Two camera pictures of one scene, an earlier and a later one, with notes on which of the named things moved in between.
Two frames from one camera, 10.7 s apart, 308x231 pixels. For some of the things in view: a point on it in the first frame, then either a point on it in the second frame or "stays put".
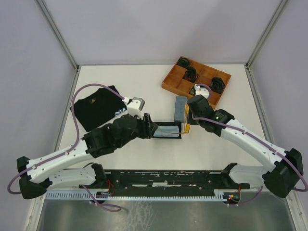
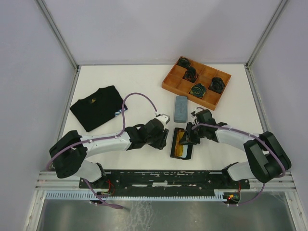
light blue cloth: [167, 131] -> [185, 150]
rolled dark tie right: [217, 84] stays put
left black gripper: [149, 127] -> [161, 142]
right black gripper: [190, 121] -> [187, 137]
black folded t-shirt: [96, 109] stays put
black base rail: [165, 182] stays put
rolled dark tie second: [191, 74] stays put
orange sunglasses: [187, 126] -> [179, 147]
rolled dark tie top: [183, 62] stays put
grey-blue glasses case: [180, 109] stays put
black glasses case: [174, 123] -> [189, 148]
